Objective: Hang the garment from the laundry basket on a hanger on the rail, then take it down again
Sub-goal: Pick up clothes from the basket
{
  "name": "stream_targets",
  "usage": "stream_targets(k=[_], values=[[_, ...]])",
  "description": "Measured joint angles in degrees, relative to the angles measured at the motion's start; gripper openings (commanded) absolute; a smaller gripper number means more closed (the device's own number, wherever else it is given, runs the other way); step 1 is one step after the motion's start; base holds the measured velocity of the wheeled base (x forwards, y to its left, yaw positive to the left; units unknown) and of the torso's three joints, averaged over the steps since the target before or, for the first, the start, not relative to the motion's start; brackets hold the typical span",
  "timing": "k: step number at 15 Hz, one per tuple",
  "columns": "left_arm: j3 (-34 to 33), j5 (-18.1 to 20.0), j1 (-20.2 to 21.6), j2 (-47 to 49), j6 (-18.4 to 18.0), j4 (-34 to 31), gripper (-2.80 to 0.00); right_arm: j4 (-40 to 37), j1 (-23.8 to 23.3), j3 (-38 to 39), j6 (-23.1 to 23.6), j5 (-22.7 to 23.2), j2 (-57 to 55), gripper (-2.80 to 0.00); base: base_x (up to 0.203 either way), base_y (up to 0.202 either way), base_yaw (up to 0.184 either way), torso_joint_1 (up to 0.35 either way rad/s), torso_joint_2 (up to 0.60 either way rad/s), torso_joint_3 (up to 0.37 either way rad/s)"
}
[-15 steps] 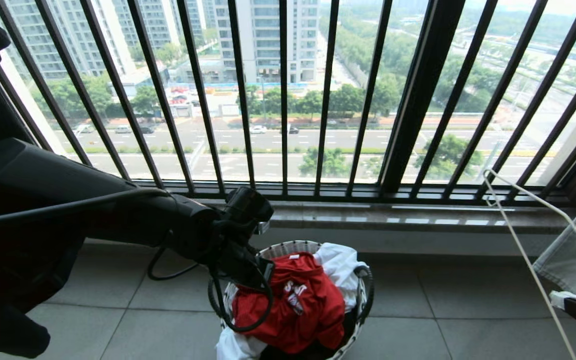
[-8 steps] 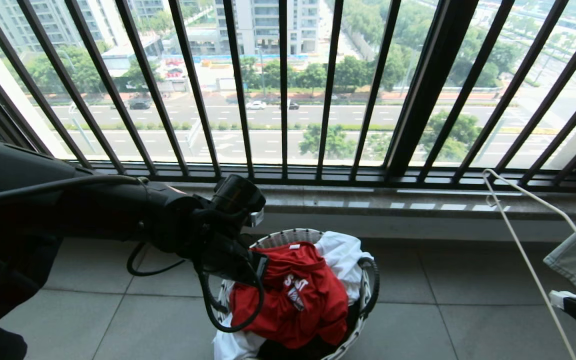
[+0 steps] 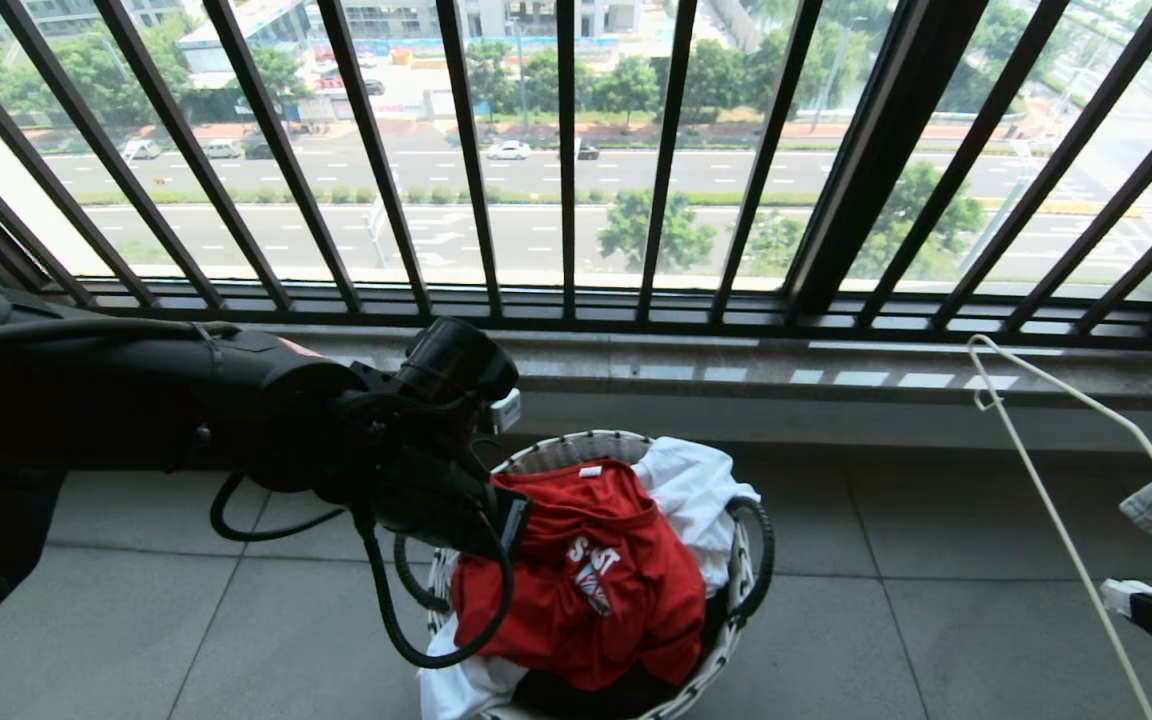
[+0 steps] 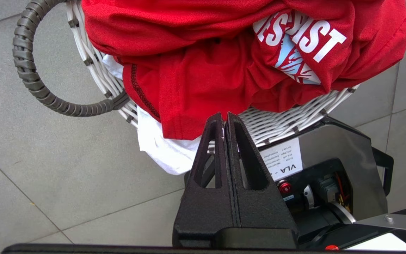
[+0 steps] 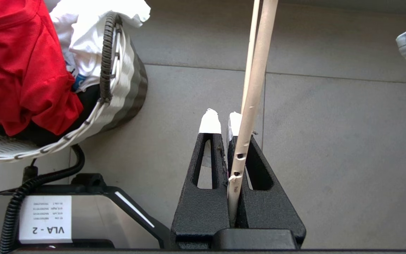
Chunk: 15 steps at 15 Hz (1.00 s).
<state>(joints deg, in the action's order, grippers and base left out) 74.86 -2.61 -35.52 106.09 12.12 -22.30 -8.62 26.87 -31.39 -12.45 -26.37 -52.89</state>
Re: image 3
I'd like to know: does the black cable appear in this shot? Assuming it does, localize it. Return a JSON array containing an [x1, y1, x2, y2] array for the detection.
[[208, 470, 349, 544], [352, 505, 519, 670]]

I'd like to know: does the red printed garment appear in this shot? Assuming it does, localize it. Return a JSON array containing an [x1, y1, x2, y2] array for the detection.
[[450, 459, 708, 693]]

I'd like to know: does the white wire hanger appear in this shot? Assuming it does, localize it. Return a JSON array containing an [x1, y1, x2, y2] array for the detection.
[[966, 334, 1152, 720]]

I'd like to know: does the black garment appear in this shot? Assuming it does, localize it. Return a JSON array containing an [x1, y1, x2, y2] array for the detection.
[[514, 596, 729, 717]]

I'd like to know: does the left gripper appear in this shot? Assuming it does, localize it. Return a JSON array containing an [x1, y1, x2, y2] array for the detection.
[[372, 458, 535, 563]]

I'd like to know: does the grey stone window sill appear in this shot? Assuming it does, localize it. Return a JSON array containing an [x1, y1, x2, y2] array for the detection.
[[236, 328, 1152, 413]]

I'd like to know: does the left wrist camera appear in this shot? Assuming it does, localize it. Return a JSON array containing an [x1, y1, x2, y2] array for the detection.
[[481, 388, 524, 437]]

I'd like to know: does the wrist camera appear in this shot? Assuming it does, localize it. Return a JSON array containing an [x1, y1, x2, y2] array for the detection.
[[1100, 578, 1152, 619], [481, 388, 524, 437]]

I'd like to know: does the white garment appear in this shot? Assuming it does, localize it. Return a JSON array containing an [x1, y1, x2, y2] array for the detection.
[[417, 608, 529, 720], [630, 436, 763, 593]]

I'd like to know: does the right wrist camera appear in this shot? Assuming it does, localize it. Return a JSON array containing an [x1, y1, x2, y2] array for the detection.
[[1100, 578, 1152, 619]]

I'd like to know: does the black window railing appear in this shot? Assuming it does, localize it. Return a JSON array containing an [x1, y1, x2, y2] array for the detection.
[[0, 0, 1152, 353]]

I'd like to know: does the white woven laundry basket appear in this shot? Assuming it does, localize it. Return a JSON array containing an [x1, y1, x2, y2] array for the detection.
[[393, 429, 777, 720]]

